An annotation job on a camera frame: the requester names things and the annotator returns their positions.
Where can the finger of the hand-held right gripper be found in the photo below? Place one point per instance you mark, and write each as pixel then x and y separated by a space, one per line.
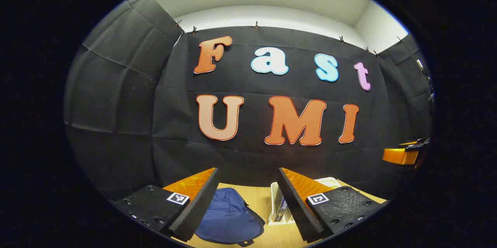
pixel 400 155

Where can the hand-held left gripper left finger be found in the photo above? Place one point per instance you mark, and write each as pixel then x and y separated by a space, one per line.
pixel 202 201

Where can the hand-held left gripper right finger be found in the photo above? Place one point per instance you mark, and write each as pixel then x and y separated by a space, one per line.
pixel 291 201

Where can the blue cover book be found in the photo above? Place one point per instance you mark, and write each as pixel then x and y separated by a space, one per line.
pixel 283 207

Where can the white bookshelf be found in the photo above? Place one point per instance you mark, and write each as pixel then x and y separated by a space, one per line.
pixel 274 201

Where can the blue schoolbag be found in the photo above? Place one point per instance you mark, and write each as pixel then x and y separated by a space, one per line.
pixel 227 217

